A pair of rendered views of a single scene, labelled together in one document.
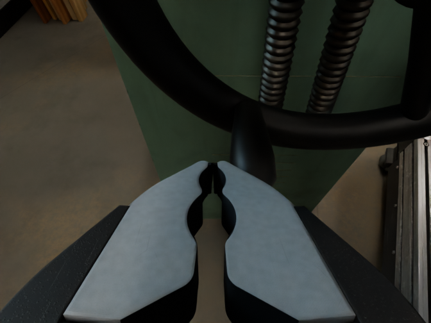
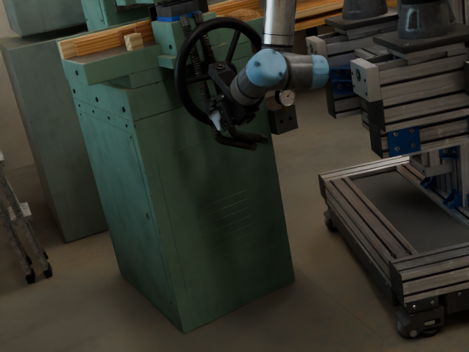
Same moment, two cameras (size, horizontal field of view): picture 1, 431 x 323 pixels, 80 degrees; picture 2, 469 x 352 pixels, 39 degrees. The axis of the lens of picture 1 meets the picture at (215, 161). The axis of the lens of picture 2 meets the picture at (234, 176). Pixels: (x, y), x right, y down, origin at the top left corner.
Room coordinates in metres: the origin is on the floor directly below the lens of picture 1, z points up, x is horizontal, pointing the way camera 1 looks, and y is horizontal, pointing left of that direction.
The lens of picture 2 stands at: (-1.41, 0.72, 1.16)
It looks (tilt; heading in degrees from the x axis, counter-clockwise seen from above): 20 degrees down; 333
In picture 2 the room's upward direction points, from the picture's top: 11 degrees counter-clockwise
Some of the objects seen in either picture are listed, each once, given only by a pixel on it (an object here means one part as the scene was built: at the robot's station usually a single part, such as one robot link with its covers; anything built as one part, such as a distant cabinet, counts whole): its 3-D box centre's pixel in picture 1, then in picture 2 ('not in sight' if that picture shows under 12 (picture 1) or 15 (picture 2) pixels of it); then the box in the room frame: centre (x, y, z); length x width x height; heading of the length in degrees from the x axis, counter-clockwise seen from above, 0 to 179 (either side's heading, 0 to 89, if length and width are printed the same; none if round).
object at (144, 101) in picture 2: not in sight; (158, 76); (0.59, -0.08, 0.76); 0.57 x 0.45 x 0.09; 0
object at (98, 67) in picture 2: not in sight; (176, 47); (0.36, -0.06, 0.87); 0.61 x 0.30 x 0.06; 90
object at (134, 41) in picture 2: not in sight; (133, 41); (0.33, 0.07, 0.92); 0.04 x 0.03 x 0.04; 97
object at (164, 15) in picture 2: not in sight; (183, 6); (0.27, -0.07, 0.99); 0.13 x 0.11 x 0.06; 90
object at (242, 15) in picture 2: not in sight; (241, 13); (0.38, -0.31, 0.91); 0.12 x 0.09 x 0.03; 0
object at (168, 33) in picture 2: not in sight; (185, 33); (0.27, -0.06, 0.91); 0.15 x 0.14 x 0.09; 90
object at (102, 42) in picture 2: not in sight; (172, 25); (0.47, -0.12, 0.92); 0.62 x 0.02 x 0.04; 90
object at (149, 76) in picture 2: not in sight; (178, 61); (0.41, -0.08, 0.82); 0.40 x 0.21 x 0.04; 90
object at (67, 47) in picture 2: not in sight; (154, 27); (0.49, -0.06, 0.92); 0.60 x 0.02 x 0.05; 90
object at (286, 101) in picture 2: not in sight; (285, 98); (0.26, -0.34, 0.65); 0.06 x 0.04 x 0.08; 90
